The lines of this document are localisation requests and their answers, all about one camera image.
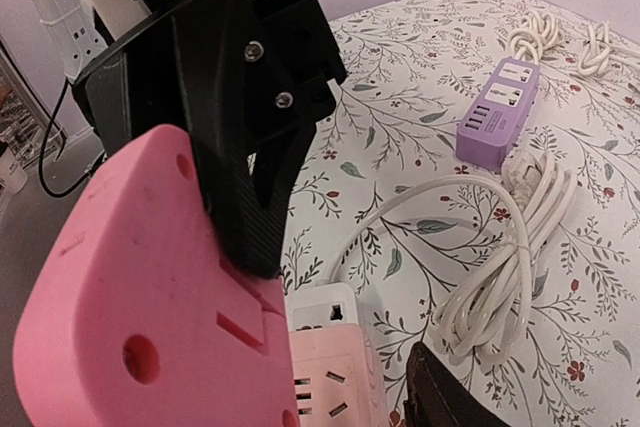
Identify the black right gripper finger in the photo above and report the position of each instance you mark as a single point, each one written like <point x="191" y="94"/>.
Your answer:
<point x="435" y="398"/>

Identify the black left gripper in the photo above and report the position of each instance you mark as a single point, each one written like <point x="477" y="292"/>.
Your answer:
<point x="248" y="81"/>

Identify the light pink cube socket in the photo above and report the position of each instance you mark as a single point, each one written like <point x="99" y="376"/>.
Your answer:
<point x="338" y="377"/>

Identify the white power strip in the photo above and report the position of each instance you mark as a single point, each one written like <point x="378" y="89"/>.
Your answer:
<point x="322" y="306"/>

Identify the pink plug adapter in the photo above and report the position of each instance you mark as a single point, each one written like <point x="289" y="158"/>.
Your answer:
<point x="139" y="319"/>

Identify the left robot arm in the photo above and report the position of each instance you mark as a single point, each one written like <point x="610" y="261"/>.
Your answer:
<point x="84" y="29"/>

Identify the floral patterned table mat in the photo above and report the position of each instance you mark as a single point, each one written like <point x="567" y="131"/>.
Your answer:
<point x="415" y="67"/>

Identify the purple power strip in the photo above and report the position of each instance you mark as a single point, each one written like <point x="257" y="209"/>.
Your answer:
<point x="491" y="127"/>

